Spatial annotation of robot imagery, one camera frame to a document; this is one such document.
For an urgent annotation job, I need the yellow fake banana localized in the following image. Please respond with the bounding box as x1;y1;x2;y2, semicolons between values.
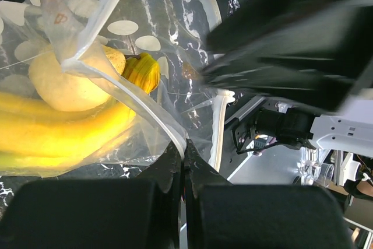
0;52;161;168

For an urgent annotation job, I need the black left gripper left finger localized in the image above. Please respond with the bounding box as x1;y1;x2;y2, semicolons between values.
1;143;182;248

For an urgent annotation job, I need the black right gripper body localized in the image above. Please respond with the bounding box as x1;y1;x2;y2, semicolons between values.
200;0;372;112

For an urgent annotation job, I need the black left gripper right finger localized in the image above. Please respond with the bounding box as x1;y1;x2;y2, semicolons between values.
184;141;354;248

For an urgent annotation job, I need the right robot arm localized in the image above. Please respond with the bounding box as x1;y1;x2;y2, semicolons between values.
200;0;372;155

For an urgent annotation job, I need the polka dot zip top bag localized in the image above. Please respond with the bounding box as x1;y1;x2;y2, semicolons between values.
1;0;234;177

